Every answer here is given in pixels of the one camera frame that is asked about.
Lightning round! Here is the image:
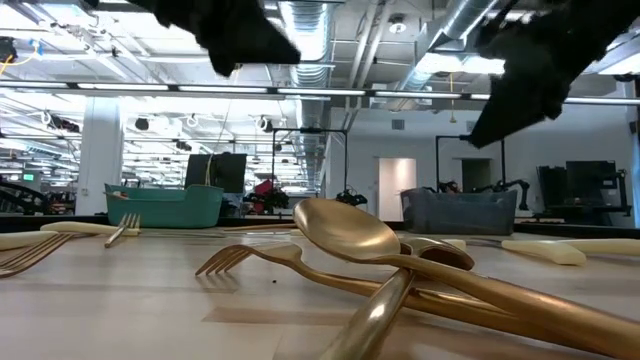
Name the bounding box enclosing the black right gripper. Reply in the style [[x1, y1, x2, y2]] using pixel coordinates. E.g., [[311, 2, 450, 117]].
[[467, 0, 640, 148]]

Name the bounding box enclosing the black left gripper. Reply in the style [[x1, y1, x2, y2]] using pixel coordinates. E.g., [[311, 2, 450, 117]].
[[124, 0, 301, 77]]

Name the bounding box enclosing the gold spoon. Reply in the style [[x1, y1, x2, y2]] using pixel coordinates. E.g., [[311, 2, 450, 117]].
[[222, 222, 301, 233], [293, 198, 640, 360]]

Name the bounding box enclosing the gold fork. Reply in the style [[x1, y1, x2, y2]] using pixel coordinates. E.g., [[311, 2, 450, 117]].
[[103, 212, 142, 249], [194, 243, 601, 351], [0, 232, 76, 280]]

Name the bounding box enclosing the gold utensil handle foreground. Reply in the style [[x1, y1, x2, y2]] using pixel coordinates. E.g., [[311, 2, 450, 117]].
[[319, 237, 475, 360]]

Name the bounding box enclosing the black monitor group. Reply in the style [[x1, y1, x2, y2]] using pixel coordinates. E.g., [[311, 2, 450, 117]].
[[537, 159, 632, 224]]

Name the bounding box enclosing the dark grey plastic bin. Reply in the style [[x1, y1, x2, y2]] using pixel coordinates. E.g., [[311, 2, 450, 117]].
[[399, 187, 519, 236]]

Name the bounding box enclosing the white door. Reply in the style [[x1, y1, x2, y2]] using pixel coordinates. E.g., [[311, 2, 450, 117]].
[[378, 157, 418, 222]]

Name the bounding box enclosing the red object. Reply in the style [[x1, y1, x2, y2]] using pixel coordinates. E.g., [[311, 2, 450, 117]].
[[244, 179, 291, 214]]

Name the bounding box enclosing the white pillar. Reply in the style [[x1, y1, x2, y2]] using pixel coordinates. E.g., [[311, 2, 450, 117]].
[[74, 96, 125, 217]]

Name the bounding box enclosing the teal plastic bin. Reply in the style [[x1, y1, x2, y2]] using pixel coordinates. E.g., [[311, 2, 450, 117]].
[[103, 183, 225, 230]]

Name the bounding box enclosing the black frame stand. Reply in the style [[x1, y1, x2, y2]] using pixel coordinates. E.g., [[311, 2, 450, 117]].
[[271, 127, 350, 201], [434, 133, 506, 194]]

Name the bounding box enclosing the black ceiling camera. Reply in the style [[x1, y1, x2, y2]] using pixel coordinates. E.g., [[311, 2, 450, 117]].
[[0, 36, 19, 64]]

